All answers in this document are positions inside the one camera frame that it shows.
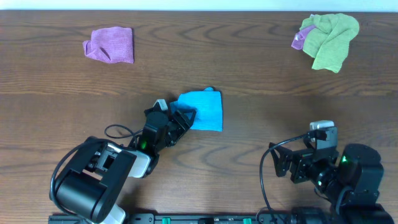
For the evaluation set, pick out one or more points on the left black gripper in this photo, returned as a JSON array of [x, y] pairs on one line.
[[174, 120]]

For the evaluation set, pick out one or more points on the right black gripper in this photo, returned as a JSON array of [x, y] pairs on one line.
[[301, 158]]

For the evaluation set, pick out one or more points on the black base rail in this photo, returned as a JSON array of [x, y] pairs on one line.
[[148, 218]]

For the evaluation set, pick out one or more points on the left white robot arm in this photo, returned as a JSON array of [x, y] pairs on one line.
[[89, 178]]

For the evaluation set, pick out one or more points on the green crumpled cloth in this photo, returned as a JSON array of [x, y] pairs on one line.
[[328, 39]]

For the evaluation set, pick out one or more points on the blue microfiber cloth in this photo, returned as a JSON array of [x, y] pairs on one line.
[[208, 105]]

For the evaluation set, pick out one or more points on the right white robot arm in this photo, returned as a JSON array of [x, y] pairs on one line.
[[352, 186]]

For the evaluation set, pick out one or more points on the folded purple cloth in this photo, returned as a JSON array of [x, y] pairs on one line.
[[110, 45]]

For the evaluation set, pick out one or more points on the small purple cloth under green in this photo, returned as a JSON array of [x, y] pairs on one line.
[[300, 36]]

